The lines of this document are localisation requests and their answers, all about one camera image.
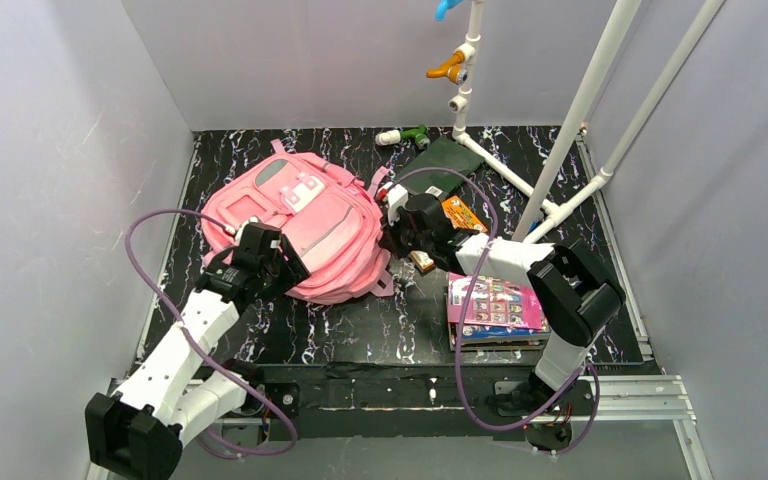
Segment orange activity book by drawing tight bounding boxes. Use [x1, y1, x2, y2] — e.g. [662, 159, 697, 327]
[410, 195, 487, 274]

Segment dark green notebook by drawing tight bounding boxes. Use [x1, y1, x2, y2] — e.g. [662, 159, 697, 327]
[395, 138, 484, 200]

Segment pink student backpack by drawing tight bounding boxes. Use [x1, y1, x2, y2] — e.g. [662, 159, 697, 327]
[201, 139, 394, 305]

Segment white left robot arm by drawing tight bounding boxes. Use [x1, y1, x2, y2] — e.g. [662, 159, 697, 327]
[85, 220, 309, 479]

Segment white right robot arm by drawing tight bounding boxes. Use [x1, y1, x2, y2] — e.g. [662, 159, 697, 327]
[376, 186, 627, 398]

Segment green white pipe fitting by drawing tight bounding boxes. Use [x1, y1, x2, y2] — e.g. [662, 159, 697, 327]
[374, 125, 431, 149]

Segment pink sticker book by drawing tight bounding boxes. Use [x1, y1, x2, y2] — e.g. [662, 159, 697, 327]
[447, 273, 548, 330]

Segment stacked grey books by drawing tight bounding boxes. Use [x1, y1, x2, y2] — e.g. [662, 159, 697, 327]
[461, 324, 551, 351]

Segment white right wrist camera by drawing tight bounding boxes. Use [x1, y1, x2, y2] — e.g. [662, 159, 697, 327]
[379, 182, 410, 225]

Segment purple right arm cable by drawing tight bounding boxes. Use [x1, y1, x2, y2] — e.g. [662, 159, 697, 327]
[393, 166, 601, 456]

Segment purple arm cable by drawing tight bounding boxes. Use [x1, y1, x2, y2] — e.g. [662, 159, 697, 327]
[393, 166, 601, 456]
[124, 209, 299, 460]

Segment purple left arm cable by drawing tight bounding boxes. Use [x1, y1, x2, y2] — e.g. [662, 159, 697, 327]
[124, 209, 299, 460]

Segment white pvc pipe frame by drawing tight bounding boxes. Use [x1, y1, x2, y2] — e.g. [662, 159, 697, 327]
[448, 0, 728, 244]

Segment orange tap handle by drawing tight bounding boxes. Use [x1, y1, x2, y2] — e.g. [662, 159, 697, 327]
[425, 50, 468, 85]

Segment aluminium rail frame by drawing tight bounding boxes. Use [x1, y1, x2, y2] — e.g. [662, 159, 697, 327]
[85, 135, 715, 480]

